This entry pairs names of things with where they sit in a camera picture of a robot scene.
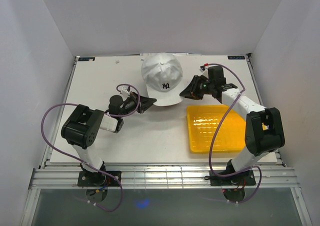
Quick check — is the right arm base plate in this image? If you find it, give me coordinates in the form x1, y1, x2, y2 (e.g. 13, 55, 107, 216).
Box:
204, 170, 256, 186

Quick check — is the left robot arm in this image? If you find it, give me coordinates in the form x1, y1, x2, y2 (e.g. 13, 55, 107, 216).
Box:
61, 92, 157, 186

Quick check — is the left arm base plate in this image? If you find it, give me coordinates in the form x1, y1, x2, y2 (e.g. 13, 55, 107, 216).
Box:
77, 171, 119, 187

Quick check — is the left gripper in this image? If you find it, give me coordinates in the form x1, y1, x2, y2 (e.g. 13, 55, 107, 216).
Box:
119, 92, 157, 118

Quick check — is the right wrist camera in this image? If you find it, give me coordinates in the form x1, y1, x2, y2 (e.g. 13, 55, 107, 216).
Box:
200, 63, 210, 79

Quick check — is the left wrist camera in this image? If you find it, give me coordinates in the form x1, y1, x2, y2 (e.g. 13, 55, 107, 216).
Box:
120, 85, 131, 97

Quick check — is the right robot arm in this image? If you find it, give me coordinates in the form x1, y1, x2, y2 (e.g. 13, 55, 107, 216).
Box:
179, 63, 285, 185

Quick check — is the white baseball cap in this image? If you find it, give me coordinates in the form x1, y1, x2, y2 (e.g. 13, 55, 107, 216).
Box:
141, 52, 185, 107

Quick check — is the yellow plastic tray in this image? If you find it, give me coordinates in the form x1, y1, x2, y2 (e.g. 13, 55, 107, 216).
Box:
186, 105, 246, 154

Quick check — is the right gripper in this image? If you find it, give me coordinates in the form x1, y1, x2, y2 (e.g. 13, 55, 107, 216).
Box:
180, 75, 214, 101

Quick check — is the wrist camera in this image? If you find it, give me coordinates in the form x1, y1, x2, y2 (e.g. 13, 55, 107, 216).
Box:
120, 85, 131, 97
200, 63, 210, 79

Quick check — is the aluminium frame rail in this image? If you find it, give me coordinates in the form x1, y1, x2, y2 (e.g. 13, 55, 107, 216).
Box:
20, 55, 312, 226

